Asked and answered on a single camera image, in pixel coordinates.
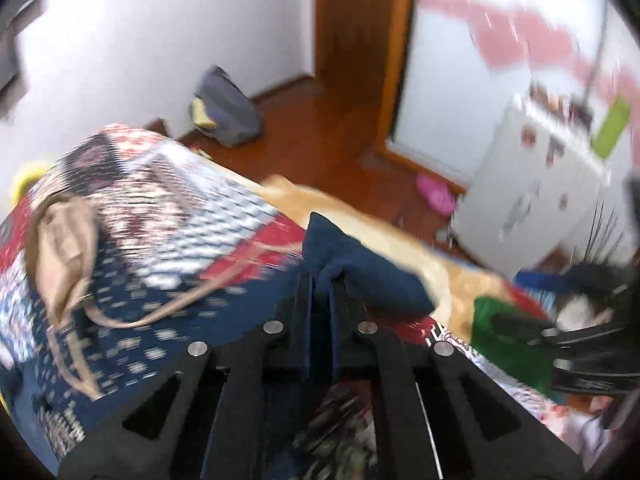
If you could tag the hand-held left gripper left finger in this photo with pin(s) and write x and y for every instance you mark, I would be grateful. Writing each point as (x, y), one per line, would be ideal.
(302, 320)

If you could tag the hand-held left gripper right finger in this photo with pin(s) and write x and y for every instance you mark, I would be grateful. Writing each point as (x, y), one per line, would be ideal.
(345, 325)

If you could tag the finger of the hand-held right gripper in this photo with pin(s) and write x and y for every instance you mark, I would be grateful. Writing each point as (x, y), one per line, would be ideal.
(595, 377)
(540, 331)

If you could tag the green cloth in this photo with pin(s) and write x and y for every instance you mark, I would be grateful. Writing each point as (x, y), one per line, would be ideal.
(505, 360)

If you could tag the blue jeans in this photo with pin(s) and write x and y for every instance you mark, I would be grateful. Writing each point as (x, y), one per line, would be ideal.
(370, 270)

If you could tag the black cloth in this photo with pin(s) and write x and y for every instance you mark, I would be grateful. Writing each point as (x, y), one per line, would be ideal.
(592, 282)

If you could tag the tan bed sheet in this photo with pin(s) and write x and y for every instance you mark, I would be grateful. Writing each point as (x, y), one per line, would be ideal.
(350, 215)

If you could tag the white cabinet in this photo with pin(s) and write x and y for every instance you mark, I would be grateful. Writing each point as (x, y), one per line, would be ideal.
(530, 180)

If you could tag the pink slipper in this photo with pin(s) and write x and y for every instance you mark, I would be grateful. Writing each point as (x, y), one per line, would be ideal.
(436, 194)

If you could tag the patchwork printed blanket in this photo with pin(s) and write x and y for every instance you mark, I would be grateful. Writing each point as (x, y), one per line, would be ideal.
(165, 200)

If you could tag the green flat item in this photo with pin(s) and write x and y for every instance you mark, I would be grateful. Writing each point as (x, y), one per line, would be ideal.
(611, 127)

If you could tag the grey bag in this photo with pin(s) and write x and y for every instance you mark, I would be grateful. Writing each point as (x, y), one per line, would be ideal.
(230, 110)

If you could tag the tan cloth garment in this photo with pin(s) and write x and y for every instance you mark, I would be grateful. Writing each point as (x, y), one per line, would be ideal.
(62, 240)

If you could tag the yellow item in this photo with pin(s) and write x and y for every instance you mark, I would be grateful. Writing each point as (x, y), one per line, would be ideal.
(26, 177)

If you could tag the dark grey object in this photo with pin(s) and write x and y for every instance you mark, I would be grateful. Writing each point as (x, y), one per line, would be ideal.
(15, 60)

